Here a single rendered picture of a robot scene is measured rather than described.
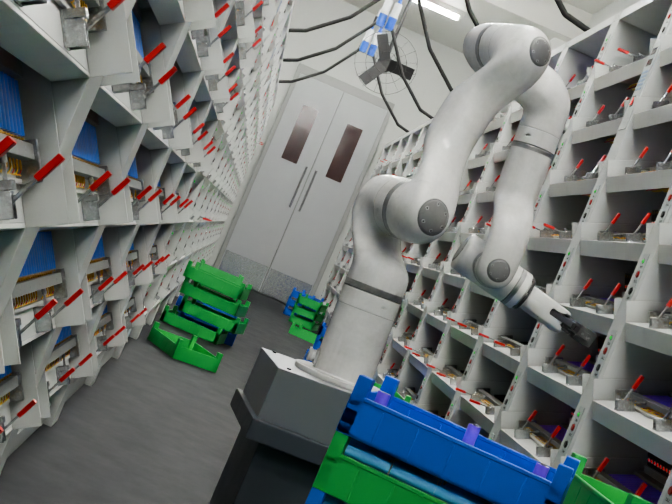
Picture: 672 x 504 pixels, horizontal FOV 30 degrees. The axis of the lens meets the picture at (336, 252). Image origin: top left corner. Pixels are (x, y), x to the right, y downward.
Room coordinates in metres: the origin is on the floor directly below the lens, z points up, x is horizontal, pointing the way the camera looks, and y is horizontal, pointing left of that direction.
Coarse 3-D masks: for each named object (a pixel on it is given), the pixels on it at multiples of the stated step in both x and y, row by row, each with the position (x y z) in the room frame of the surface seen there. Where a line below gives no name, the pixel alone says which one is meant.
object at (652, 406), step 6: (630, 396) 2.89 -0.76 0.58; (636, 396) 2.85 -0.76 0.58; (642, 396) 2.84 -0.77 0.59; (648, 402) 2.76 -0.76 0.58; (654, 402) 2.75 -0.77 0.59; (642, 408) 2.75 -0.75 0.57; (648, 408) 2.75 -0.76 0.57; (654, 408) 2.72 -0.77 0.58; (660, 408) 2.68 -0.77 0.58; (666, 408) 2.66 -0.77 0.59; (654, 414) 2.67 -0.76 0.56; (660, 414) 2.68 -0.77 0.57
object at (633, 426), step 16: (608, 384) 2.93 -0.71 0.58; (624, 384) 2.94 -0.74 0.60; (640, 384) 2.94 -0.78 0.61; (656, 384) 2.94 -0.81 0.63; (608, 400) 2.93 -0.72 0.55; (592, 416) 2.93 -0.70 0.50; (608, 416) 2.80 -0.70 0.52; (624, 416) 2.69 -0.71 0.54; (640, 416) 2.69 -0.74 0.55; (656, 416) 2.70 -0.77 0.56; (624, 432) 2.68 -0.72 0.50; (640, 432) 2.57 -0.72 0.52; (656, 432) 2.48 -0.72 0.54; (656, 448) 2.47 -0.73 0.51
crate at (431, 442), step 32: (384, 384) 1.82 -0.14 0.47; (352, 416) 1.64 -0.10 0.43; (384, 416) 1.63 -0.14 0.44; (416, 416) 1.82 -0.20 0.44; (384, 448) 1.63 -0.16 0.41; (416, 448) 1.62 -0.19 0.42; (448, 448) 1.61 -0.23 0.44; (480, 448) 1.79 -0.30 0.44; (448, 480) 1.61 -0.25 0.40; (480, 480) 1.60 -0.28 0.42; (512, 480) 1.59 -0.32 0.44; (544, 480) 1.58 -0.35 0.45
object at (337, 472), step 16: (336, 432) 1.65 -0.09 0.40; (336, 448) 1.64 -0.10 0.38; (336, 464) 1.64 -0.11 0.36; (352, 464) 1.64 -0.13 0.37; (320, 480) 1.64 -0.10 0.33; (336, 480) 1.64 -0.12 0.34; (352, 480) 1.63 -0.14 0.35; (368, 480) 1.63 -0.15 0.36; (384, 480) 1.62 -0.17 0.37; (336, 496) 1.64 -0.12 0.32; (352, 496) 1.63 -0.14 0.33; (368, 496) 1.63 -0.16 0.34; (384, 496) 1.62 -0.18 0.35; (400, 496) 1.62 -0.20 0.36; (416, 496) 1.61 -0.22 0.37; (432, 496) 1.61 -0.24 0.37
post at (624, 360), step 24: (648, 240) 3.02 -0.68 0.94; (648, 264) 2.94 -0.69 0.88; (648, 288) 2.94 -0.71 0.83; (624, 312) 2.97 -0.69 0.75; (624, 336) 2.93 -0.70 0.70; (624, 360) 2.94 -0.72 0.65; (648, 360) 2.94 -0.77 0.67; (576, 408) 3.03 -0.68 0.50; (576, 432) 2.95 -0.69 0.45; (600, 432) 2.94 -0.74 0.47; (600, 456) 2.94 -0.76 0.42; (624, 456) 2.94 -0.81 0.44
